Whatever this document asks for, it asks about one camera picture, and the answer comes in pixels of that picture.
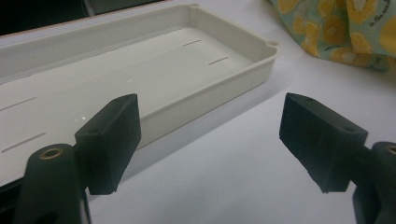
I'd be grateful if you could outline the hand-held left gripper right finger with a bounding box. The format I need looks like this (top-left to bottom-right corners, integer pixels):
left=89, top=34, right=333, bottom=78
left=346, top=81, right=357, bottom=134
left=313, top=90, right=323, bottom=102
left=278, top=91, right=369, bottom=194

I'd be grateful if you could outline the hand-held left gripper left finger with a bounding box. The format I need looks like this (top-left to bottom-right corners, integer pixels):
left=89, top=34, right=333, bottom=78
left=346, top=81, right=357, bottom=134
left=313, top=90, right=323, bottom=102
left=74, top=92, right=142, bottom=196

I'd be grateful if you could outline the white plastic tray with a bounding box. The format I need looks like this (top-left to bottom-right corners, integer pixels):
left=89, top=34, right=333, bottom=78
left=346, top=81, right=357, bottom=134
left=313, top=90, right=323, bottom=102
left=0, top=3, right=280, bottom=188

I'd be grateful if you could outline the lemon print cloth bag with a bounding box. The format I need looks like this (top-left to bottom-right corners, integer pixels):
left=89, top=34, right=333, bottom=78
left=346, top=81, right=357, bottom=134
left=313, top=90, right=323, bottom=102
left=269, top=0, right=396, bottom=73

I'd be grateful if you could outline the white paper table sheet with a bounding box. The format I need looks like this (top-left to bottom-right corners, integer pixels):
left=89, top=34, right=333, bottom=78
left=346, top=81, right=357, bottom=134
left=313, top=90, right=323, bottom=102
left=0, top=0, right=396, bottom=224

